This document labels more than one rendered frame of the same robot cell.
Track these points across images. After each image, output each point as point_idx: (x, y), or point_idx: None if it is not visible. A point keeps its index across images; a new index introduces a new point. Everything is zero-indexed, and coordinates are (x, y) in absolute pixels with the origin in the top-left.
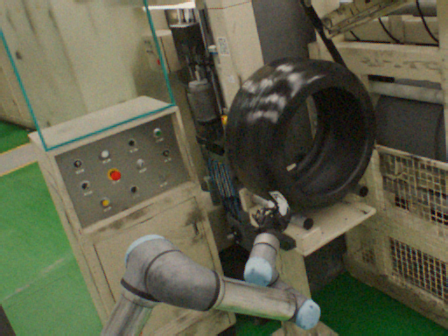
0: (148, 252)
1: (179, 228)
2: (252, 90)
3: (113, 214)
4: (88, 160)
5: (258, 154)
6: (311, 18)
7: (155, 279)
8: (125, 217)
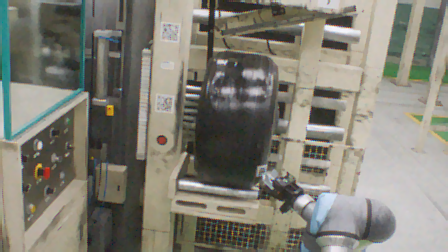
0: (354, 202)
1: (74, 234)
2: (238, 75)
3: (32, 224)
4: (26, 153)
5: (262, 132)
6: (212, 19)
7: (383, 218)
8: (50, 224)
